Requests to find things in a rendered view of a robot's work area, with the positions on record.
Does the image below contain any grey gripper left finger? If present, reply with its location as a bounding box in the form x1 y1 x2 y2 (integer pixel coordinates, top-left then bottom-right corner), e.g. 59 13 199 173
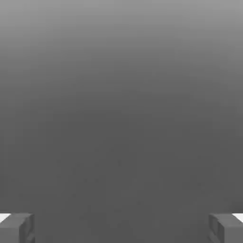
0 213 36 243

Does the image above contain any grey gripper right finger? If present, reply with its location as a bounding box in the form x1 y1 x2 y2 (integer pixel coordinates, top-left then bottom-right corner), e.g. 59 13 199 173
208 213 243 243

